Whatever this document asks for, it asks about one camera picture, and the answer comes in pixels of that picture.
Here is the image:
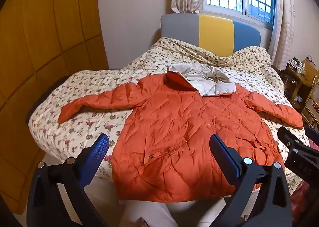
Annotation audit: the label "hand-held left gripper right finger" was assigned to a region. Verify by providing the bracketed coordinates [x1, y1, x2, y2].
[209, 134, 292, 227]

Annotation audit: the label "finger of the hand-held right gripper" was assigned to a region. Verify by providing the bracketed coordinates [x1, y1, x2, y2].
[277, 127, 311, 158]
[305, 126, 319, 146]

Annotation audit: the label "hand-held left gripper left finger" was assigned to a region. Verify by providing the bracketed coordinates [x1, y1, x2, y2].
[26, 133, 110, 227]

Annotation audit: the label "orange quilted jacket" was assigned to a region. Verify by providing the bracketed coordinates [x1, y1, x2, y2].
[58, 64, 304, 204]

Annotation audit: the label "light wooden shelf rack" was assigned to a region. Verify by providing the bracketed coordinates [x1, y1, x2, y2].
[300, 87, 319, 128]

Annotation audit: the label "floral quilt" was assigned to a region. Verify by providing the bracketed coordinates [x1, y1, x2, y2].
[28, 37, 312, 192]

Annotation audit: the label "red cloth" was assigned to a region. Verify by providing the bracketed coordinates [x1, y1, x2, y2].
[290, 180, 312, 222]

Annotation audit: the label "wooden desk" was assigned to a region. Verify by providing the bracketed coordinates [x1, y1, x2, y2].
[283, 66, 312, 109]

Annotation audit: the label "person's legs in white trousers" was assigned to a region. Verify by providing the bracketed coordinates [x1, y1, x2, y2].
[120, 193, 230, 227]

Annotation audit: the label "pink checked curtain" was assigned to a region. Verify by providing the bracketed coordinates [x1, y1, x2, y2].
[268, 0, 299, 70]

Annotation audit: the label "grey yellow blue headboard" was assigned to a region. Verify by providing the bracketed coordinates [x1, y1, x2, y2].
[160, 13, 261, 58]

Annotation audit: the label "wooden wardrobe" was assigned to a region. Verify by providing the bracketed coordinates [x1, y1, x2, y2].
[0, 0, 109, 215]

